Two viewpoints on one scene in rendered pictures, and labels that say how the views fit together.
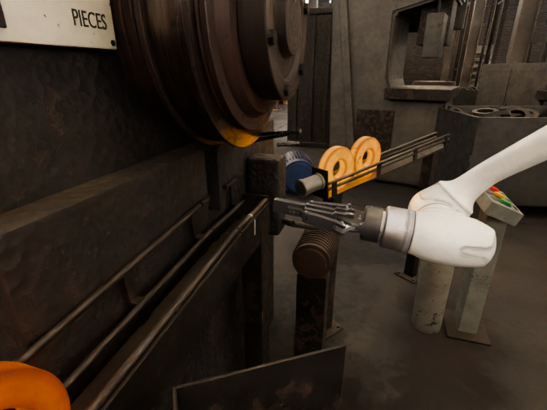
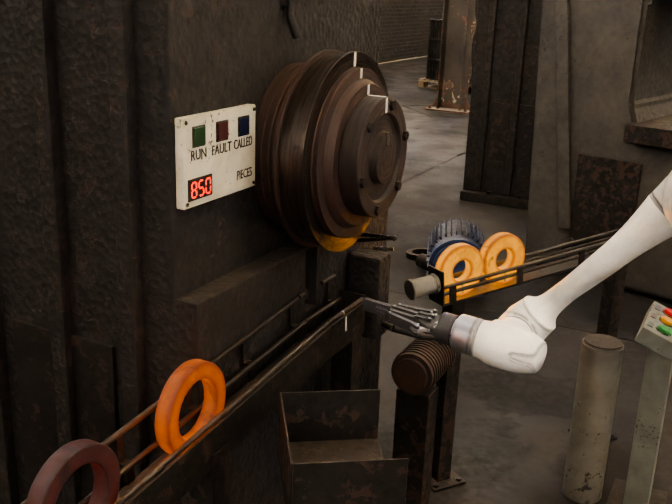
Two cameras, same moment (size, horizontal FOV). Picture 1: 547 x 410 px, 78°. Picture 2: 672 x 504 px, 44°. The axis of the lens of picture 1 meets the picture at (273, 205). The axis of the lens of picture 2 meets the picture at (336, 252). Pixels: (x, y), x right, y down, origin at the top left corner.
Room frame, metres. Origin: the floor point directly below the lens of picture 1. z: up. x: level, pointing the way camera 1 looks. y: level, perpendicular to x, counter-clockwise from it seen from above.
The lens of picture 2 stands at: (-1.21, -0.22, 1.50)
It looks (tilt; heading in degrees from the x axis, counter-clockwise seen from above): 18 degrees down; 9
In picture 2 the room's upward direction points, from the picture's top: 2 degrees clockwise
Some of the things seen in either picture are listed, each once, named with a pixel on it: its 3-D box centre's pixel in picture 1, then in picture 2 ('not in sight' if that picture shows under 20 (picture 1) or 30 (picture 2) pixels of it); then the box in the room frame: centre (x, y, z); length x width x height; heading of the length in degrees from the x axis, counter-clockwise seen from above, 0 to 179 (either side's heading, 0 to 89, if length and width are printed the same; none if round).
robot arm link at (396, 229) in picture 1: (394, 228); (466, 334); (0.64, -0.25, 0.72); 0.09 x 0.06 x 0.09; 162
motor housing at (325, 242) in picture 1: (314, 297); (419, 424); (1.02, -0.15, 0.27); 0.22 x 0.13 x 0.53; 162
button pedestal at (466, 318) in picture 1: (480, 264); (651, 413); (1.17, -0.83, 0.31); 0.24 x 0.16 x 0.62; 162
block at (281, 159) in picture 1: (265, 194); (366, 293); (0.97, 0.02, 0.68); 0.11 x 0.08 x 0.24; 72
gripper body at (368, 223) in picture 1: (359, 221); (437, 325); (0.66, -0.18, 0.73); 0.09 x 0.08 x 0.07; 72
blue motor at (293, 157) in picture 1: (295, 170); (456, 254); (3.01, -0.20, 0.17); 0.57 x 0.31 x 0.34; 2
